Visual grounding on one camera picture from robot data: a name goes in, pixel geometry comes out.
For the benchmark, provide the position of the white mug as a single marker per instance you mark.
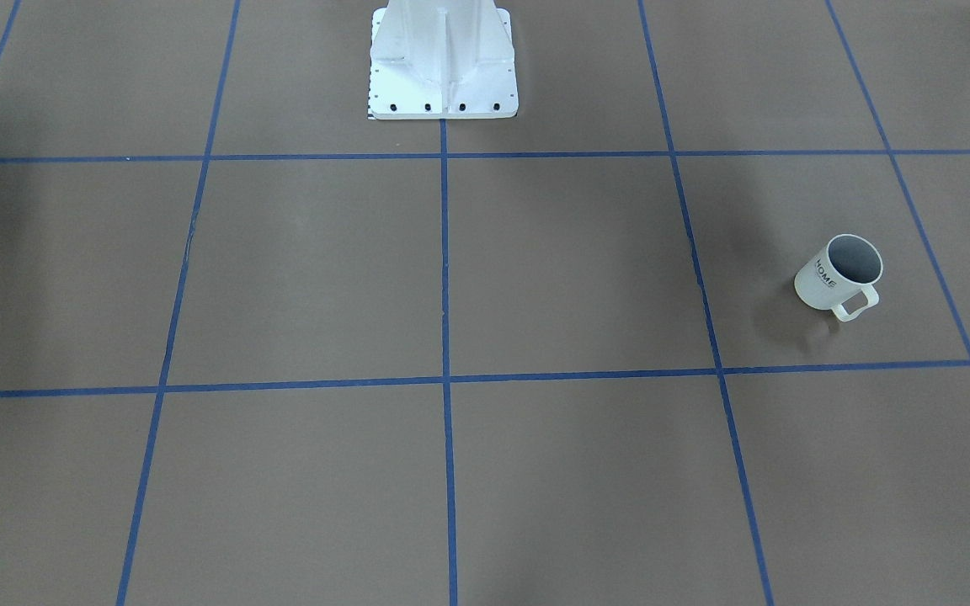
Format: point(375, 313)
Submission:
point(841, 278)

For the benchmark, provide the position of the white pedestal column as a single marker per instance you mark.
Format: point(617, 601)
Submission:
point(442, 60)

